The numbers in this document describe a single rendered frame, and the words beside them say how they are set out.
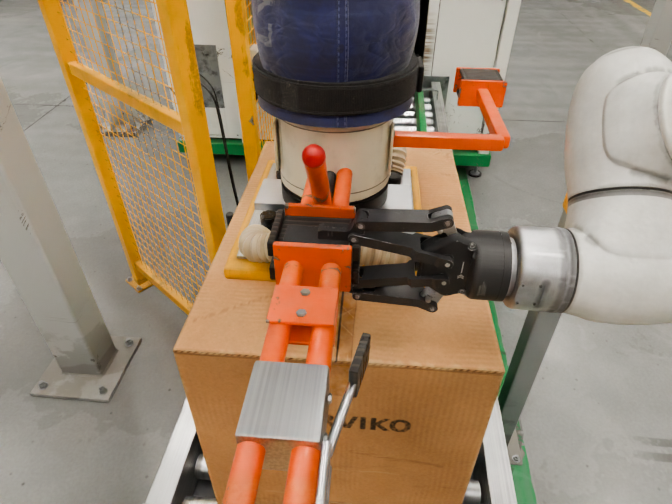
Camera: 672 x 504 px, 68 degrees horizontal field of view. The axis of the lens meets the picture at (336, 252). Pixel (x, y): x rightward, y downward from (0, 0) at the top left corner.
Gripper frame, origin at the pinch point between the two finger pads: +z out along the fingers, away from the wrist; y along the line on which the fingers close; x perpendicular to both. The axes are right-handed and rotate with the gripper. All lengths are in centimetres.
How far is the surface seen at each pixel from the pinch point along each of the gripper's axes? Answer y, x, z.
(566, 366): 120, 88, -84
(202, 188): 37, 69, 41
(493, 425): 61, 20, -34
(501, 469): 61, 11, -34
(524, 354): 71, 50, -49
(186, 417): 61, 16, 32
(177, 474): 61, 3, 29
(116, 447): 121, 38, 75
